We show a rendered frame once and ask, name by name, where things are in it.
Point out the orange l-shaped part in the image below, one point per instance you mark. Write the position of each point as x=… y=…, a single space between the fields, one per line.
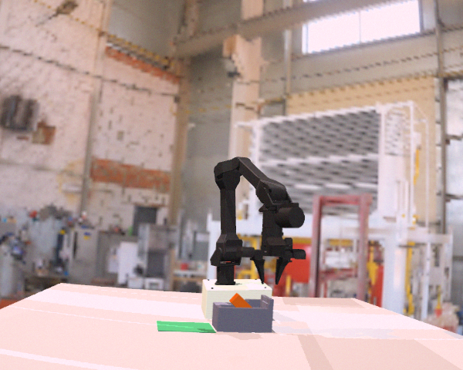
x=239 y=302

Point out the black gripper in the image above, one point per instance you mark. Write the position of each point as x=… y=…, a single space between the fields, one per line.
x=257 y=255

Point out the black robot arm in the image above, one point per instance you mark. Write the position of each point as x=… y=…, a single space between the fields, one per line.
x=278 y=212

